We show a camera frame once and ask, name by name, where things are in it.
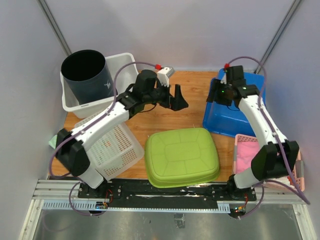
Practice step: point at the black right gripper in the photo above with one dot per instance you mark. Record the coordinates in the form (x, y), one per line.
(213, 95)

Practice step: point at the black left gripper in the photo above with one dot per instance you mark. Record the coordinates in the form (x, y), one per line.
(177, 103)

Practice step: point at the blue plastic tub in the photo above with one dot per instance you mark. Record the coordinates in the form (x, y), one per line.
(229, 121)

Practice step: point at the green plastic tub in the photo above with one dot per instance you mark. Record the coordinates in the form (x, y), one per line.
(181, 157)

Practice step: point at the white plastic bin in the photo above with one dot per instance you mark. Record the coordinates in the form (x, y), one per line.
(126, 77)

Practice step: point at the white perforated basket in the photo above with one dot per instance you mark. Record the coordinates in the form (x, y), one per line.
(109, 145)

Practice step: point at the dark round bucket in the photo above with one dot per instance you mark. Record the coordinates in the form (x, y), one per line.
(88, 76)

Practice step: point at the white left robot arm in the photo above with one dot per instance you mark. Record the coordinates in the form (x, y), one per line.
(71, 153)

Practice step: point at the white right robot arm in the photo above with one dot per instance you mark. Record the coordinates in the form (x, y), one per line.
(235, 105)

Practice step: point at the pink perforated basket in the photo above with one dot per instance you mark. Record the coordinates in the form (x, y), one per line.
(298, 170)

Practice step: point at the pink folded cloth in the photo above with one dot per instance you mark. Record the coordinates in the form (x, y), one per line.
(245, 153)

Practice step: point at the green printed cloth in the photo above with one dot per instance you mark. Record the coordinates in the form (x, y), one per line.
(53, 142)

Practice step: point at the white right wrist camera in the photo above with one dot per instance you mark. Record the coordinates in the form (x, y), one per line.
(224, 77)

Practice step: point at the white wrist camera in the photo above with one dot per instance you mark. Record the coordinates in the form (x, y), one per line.
(224, 77)
(163, 75)

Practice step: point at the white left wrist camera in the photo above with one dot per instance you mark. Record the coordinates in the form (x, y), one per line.
(163, 75)

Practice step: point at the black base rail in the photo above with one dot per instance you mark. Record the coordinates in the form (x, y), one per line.
(138, 195)

